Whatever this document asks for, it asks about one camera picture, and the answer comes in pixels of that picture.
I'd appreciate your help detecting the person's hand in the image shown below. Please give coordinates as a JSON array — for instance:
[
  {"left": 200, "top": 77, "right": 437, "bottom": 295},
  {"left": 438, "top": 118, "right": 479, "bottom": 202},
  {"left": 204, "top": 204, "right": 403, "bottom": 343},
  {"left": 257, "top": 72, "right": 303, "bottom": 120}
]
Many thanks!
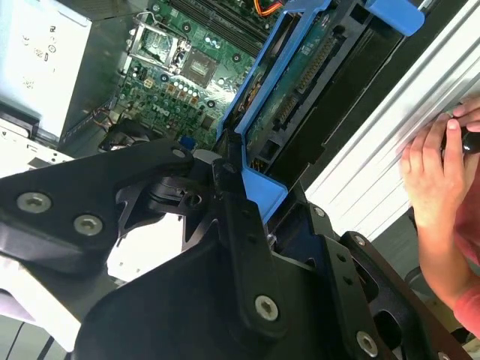
[{"left": 397, "top": 95, "right": 480, "bottom": 229}]

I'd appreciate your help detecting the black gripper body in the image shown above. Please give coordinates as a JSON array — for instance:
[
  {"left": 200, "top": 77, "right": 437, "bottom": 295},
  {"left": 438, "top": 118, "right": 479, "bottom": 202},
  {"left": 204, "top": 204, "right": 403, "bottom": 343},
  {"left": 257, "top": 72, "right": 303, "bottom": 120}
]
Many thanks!
[{"left": 73, "top": 224, "right": 376, "bottom": 360}]

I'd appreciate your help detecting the hard disk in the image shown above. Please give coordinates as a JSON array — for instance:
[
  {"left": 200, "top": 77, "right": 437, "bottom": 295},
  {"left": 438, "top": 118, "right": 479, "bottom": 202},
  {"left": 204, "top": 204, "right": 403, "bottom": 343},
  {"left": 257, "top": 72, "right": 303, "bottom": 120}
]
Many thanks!
[{"left": 215, "top": 0, "right": 427, "bottom": 230}]

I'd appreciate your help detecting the small round black tool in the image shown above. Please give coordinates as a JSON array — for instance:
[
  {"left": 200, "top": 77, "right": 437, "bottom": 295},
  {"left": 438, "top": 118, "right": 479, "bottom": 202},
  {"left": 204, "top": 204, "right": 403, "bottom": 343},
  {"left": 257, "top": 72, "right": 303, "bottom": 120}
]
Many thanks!
[{"left": 441, "top": 125, "right": 480, "bottom": 155}]

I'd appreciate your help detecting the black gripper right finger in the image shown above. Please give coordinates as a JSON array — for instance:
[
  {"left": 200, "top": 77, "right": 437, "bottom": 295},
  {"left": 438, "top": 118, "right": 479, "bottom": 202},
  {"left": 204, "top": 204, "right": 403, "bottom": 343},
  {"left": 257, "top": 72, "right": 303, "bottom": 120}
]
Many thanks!
[{"left": 299, "top": 204, "right": 473, "bottom": 360}]

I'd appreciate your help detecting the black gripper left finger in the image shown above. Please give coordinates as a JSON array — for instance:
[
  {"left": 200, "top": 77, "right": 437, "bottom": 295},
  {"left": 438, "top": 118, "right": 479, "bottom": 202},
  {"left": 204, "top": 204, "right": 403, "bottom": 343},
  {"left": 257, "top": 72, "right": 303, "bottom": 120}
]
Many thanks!
[{"left": 0, "top": 129, "right": 281, "bottom": 337}]

